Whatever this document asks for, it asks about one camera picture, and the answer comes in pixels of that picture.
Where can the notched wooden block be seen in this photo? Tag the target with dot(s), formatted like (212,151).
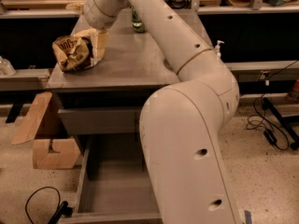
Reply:
(52,154)

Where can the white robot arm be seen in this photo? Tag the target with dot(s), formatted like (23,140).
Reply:
(179,124)

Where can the white pump sanitizer bottle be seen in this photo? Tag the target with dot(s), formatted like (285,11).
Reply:
(217,48)

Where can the open grey middle drawer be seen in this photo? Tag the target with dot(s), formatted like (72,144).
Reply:
(114,185)

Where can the grey drawer cabinet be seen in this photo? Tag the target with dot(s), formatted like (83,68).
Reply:
(132,69)

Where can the brown chip bag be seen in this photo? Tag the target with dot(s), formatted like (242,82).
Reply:
(72,53)

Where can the black table leg left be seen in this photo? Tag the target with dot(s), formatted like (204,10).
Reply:
(14,112)

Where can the tan foam gripper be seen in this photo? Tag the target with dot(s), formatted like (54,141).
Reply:
(94,12)

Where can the blue tape marker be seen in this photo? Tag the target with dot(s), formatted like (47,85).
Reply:
(247,215)

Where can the tall wooden block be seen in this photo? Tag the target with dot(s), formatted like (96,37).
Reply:
(31,122)

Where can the green soda can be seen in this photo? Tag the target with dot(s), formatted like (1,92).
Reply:
(137,23)

